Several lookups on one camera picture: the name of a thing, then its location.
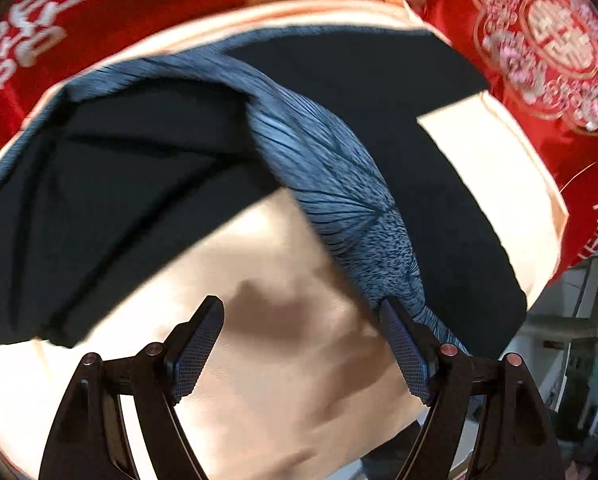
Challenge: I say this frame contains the black pants with patterned waistband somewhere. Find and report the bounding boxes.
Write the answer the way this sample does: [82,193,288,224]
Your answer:
[0,25,527,358]

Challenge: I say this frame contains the red embroidered satin pillow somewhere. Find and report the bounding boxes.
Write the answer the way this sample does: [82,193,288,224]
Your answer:
[423,0,598,272]

